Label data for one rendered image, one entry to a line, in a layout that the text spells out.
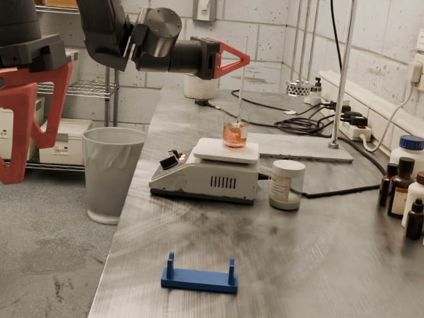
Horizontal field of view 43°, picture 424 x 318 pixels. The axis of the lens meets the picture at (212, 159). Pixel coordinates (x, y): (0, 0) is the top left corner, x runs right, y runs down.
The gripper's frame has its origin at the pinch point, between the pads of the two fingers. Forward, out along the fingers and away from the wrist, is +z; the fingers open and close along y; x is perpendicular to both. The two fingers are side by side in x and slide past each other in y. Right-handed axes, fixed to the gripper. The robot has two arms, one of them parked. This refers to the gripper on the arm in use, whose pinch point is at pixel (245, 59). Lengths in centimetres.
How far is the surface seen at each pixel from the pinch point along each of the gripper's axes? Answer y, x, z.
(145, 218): -10.5, 25.8, -19.2
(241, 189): -6.6, 22.7, -0.8
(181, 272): -30.8, 24.8, -18.5
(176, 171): -1.7, 20.7, -11.8
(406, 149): -9.0, 14.6, 31.9
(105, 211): 153, 94, -2
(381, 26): 53, -6, 65
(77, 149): 207, 79, -11
